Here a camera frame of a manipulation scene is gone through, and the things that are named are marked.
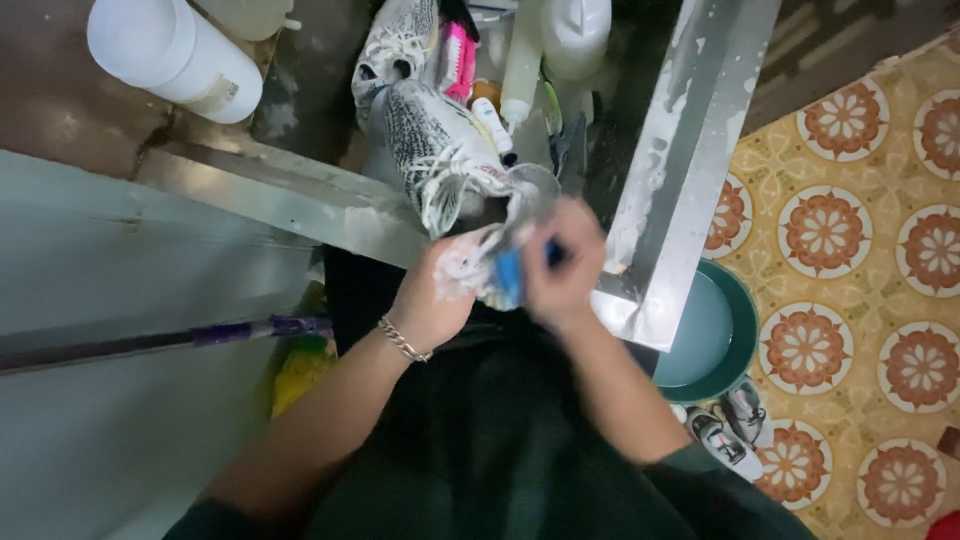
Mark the person's left hand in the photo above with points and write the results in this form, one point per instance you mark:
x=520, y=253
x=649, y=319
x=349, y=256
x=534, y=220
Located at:
x=435, y=300

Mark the person's right hand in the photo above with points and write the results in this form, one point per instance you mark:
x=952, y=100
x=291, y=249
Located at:
x=562, y=270

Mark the person's right fingers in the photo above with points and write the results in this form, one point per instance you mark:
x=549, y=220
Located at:
x=574, y=225

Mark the blue cleaning brush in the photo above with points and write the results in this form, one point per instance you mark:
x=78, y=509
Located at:
x=510, y=274

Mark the grey knit sneaker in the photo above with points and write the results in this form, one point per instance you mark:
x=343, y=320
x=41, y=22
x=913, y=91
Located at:
x=394, y=45
x=442, y=150

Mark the small white tube bottle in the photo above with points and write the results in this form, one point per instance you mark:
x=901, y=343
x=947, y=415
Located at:
x=493, y=127

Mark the orange lid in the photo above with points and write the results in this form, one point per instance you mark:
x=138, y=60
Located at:
x=486, y=91

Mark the translucent squeeze bottle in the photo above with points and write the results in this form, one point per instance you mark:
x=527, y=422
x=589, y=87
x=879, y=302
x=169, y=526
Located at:
x=520, y=67

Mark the green basin of water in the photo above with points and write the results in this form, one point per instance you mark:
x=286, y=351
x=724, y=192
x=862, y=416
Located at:
x=701, y=337

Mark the white plastic canister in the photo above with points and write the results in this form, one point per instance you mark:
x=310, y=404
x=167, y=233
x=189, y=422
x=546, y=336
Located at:
x=576, y=34

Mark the pink scrub brush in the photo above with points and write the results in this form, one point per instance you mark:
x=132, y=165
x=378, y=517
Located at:
x=457, y=64

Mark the person's dark clothing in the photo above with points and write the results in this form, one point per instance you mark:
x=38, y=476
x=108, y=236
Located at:
x=495, y=442

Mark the black white slipper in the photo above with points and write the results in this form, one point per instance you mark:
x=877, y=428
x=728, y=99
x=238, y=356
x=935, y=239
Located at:
x=746, y=412
x=724, y=442

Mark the yellow plastic bag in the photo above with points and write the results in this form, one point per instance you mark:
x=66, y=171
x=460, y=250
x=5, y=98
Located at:
x=300, y=371

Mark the translucent plastic container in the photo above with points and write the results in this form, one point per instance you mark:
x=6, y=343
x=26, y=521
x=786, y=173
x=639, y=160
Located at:
x=247, y=15

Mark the white plastic jug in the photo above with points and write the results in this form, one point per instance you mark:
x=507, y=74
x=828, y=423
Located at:
x=176, y=56

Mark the red object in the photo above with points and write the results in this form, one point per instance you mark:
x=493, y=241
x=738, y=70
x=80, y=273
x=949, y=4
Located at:
x=945, y=526

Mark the metal angle frame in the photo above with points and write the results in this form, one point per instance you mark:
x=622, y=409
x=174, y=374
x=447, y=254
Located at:
x=675, y=172

